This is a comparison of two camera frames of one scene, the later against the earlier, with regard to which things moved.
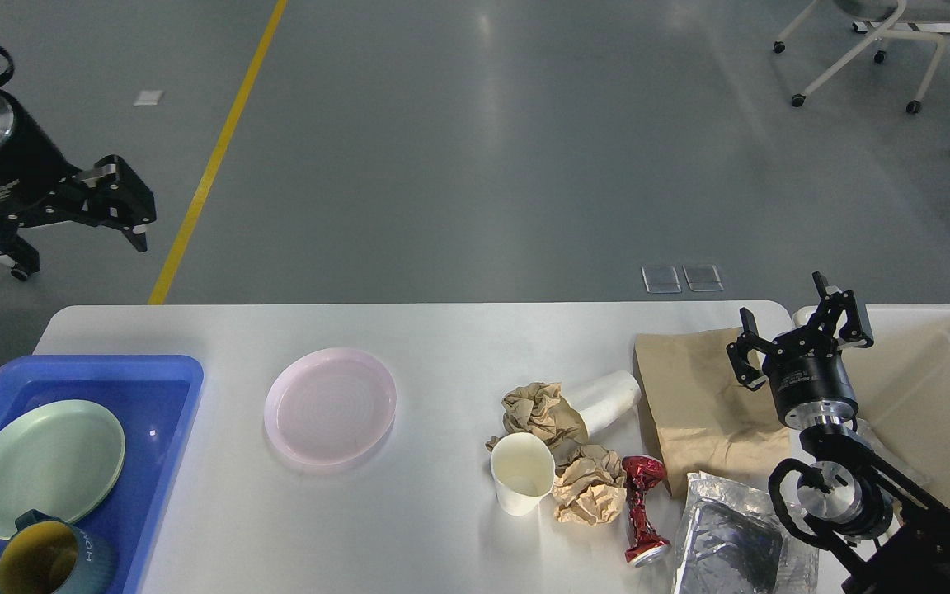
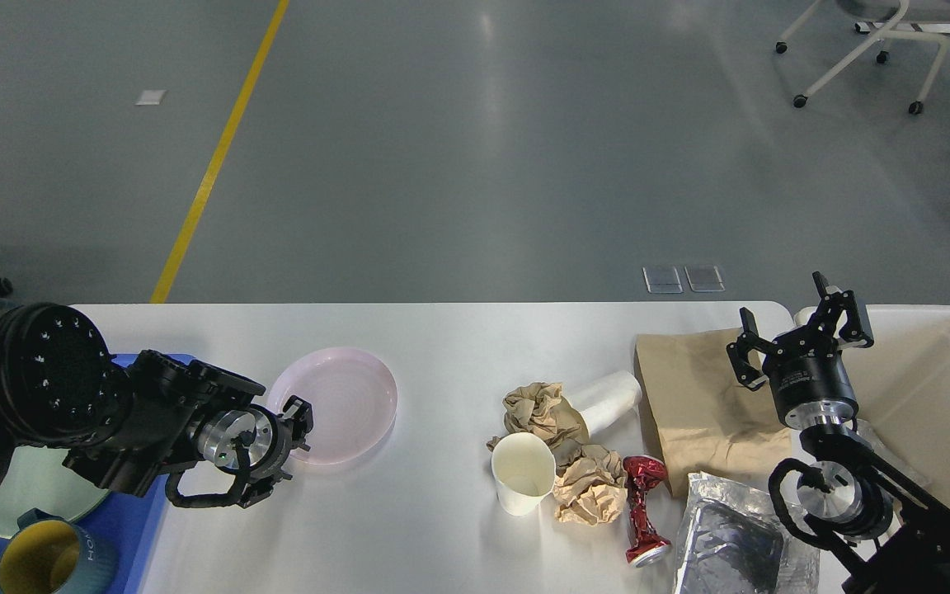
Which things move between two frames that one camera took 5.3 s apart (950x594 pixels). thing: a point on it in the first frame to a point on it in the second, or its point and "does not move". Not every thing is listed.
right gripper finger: (853, 332) does not move
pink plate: (330, 407) does not move
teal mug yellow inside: (45, 554) does not move
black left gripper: (1, 162) to (252, 445)
